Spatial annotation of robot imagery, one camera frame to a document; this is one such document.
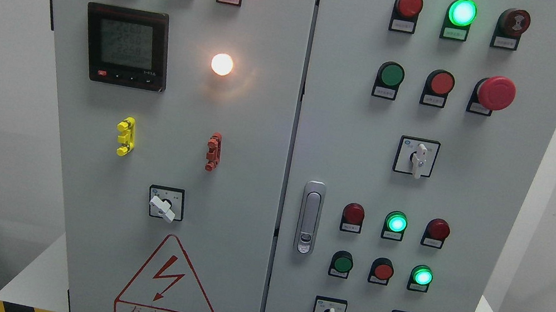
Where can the green lamp lower right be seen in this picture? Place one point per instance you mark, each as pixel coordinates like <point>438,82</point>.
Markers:
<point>420,279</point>

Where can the green lamp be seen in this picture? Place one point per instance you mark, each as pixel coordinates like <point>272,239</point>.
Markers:
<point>394,226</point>
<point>420,279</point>
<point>459,17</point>

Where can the dark red lamp middle right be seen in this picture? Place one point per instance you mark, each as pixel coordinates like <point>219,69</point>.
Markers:
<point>435,234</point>

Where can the black digital power meter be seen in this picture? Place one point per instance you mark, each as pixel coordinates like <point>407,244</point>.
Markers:
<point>127,47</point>

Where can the white lit indicator lamp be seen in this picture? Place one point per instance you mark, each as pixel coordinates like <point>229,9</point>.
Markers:
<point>222,64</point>

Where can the left door rotary selector switch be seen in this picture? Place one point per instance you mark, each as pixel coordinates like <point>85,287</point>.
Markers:
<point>166,203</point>

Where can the dark red lamp top right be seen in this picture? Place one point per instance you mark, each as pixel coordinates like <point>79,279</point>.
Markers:
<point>404,16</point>

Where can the red triangle warning sticker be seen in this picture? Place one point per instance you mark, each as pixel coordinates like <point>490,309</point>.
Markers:
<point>166,282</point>

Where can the dark red lamp middle left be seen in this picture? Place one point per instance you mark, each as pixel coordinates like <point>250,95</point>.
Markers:
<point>352,218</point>

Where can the red push button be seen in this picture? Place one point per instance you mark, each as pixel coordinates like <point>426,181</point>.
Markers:
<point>381,271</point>
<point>437,87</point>

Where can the grey cabinet door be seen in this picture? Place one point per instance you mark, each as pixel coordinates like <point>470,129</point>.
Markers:
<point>348,139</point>
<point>230,213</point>

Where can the white rotary switch lower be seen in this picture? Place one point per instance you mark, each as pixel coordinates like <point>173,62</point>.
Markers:
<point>329,304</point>

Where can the silver door handle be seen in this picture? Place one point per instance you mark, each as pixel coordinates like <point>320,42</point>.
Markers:
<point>309,216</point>

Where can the green lamp middle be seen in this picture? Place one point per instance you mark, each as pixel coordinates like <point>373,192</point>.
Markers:
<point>394,226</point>

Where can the green push button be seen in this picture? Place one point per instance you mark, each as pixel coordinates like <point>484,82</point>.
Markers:
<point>388,79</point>
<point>341,264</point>

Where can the red black buzzer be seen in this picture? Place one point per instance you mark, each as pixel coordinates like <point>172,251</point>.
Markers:
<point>511,24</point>

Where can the green lamp top right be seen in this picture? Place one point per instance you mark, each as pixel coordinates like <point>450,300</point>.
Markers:
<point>459,17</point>

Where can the green push button lower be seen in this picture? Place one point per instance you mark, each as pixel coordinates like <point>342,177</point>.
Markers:
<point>341,264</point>

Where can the white rotary switch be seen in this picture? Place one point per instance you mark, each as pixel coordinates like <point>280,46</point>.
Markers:
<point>416,156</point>
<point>329,304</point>

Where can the red push button upper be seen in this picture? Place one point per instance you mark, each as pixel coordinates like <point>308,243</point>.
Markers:
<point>437,87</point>

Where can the red emergency stop button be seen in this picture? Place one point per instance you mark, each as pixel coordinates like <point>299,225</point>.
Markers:
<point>491,94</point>

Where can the grey right cabinet door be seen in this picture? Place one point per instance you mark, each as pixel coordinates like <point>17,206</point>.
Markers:
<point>348,139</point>

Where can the grey left cabinet door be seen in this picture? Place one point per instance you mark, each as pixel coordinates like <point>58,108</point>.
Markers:
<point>230,213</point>

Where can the green push button upper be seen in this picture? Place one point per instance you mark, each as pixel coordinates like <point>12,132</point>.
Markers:
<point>388,79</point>

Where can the white rotary switch upper right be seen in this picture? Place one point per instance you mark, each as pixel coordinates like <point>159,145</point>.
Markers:
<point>416,156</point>

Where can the dark red lamp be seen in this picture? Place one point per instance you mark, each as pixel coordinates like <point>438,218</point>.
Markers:
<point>404,16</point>
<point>435,234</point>
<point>352,218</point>

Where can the red push button lower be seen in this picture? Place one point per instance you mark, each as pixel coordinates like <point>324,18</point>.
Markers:
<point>381,271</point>

